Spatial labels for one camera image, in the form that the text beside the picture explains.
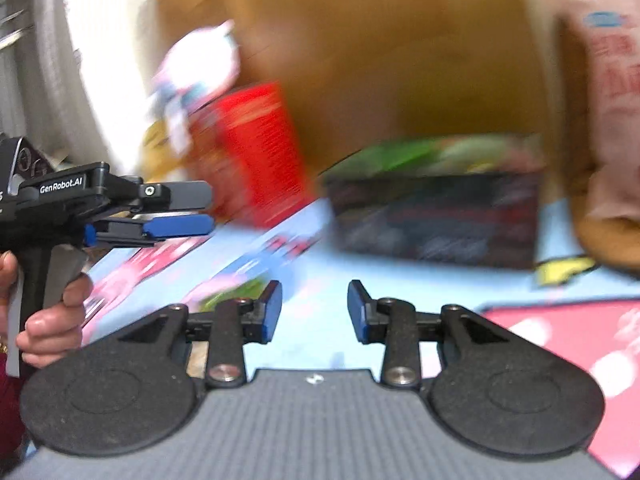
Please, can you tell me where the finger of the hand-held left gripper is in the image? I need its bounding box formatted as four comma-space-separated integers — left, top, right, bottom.
84, 212, 215, 249
107, 175, 214, 214

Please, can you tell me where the grey curtain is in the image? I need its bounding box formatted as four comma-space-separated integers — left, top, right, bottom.
0, 0, 68, 161

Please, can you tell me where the pastel plush toy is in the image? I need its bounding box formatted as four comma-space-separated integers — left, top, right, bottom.
147, 20, 242, 161

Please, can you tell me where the light green packet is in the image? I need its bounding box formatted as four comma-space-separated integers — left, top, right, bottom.
199, 277, 267, 312
440, 136, 503, 172

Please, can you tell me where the dark green packet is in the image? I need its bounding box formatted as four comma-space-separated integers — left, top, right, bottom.
357, 139, 443, 175

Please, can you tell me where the black cardboard box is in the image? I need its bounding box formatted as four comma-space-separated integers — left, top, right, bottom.
320, 132, 547, 272

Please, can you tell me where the printed blanket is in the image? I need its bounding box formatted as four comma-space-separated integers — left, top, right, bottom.
80, 195, 640, 480

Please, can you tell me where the yellow plush duck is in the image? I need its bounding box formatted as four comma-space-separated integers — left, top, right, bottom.
140, 120, 187, 181

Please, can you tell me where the wooden board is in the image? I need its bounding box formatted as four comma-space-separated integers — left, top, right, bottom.
150, 0, 557, 177

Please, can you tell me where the red gift box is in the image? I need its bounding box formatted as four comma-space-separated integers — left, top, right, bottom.
187, 82, 318, 230

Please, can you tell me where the person's left hand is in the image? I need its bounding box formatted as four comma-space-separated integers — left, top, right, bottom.
0, 250, 95, 378

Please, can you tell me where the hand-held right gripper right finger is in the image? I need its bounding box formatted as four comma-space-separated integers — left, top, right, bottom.
348, 280, 512, 389

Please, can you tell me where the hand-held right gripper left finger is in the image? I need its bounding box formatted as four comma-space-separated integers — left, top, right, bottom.
117, 280, 283, 389

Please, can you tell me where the pink snack bag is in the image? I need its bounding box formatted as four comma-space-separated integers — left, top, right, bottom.
549, 0, 640, 225

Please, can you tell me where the brown seat cushion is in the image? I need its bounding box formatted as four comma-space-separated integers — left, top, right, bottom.
554, 20, 640, 277

